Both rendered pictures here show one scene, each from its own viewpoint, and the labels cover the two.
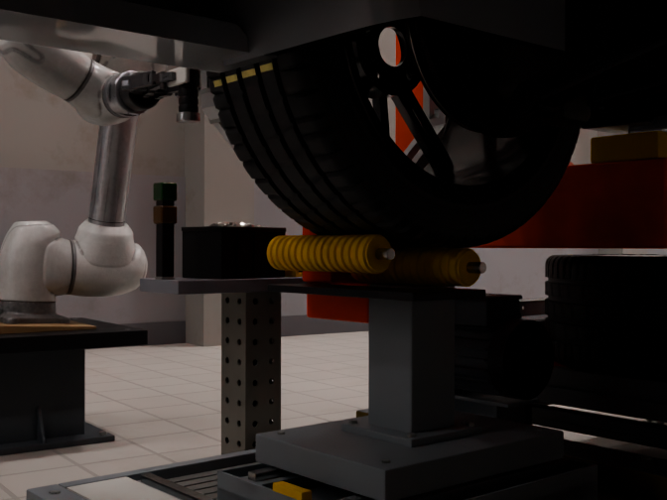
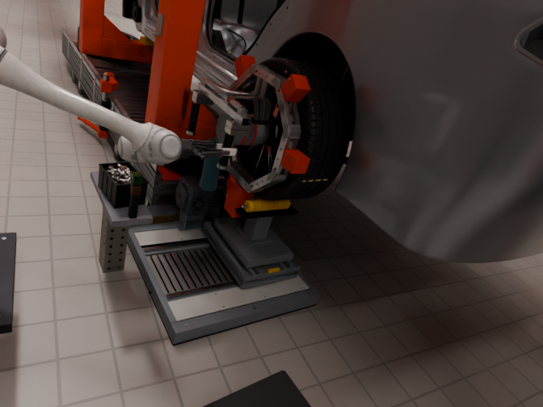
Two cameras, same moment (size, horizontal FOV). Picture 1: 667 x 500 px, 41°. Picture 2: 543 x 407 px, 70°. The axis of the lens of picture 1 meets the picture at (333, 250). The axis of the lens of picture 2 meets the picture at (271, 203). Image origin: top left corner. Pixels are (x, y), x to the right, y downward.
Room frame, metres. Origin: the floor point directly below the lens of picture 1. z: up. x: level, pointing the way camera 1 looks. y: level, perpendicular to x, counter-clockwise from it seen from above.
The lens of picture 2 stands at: (1.39, 1.72, 1.42)
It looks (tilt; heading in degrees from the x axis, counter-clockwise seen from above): 28 degrees down; 270
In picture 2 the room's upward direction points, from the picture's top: 17 degrees clockwise
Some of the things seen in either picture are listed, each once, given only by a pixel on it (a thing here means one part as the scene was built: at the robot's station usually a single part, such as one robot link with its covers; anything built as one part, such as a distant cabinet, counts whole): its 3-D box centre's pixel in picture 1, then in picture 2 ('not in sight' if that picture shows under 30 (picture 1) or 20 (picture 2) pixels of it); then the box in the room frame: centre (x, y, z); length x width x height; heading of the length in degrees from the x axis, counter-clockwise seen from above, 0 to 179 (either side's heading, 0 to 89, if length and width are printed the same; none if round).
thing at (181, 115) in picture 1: (188, 79); (225, 150); (1.61, 0.27, 0.83); 0.04 x 0.04 x 0.16
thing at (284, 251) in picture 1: (326, 253); (267, 204); (1.39, 0.01, 0.51); 0.29 x 0.06 x 0.06; 40
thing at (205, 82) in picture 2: not in sight; (231, 81); (1.70, -0.01, 1.03); 0.19 x 0.18 x 0.11; 40
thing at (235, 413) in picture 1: (250, 379); (114, 232); (2.07, 0.19, 0.21); 0.10 x 0.10 x 0.42; 40
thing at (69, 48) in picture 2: not in sight; (109, 62); (3.66, -2.81, 0.19); 1.00 x 0.86 x 0.39; 130
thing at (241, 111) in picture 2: not in sight; (253, 97); (1.57, 0.14, 1.03); 0.19 x 0.18 x 0.11; 40
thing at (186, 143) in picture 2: (147, 89); (190, 148); (1.73, 0.37, 0.83); 0.09 x 0.08 x 0.07; 40
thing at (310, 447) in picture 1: (411, 372); (258, 221); (1.41, -0.13, 0.32); 0.40 x 0.30 x 0.28; 130
